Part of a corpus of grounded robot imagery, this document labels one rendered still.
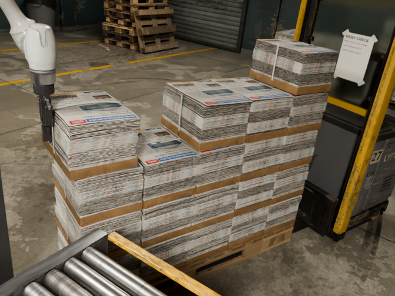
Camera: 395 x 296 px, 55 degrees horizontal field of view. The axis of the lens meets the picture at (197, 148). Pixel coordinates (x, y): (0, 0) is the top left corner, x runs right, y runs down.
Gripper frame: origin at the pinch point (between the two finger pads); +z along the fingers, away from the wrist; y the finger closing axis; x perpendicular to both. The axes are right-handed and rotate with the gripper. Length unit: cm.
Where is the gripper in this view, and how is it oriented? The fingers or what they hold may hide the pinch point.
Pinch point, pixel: (46, 132)
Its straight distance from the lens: 162.8
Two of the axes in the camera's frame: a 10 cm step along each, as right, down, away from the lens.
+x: -8.2, 1.6, -5.5
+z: -1.1, 9.0, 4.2
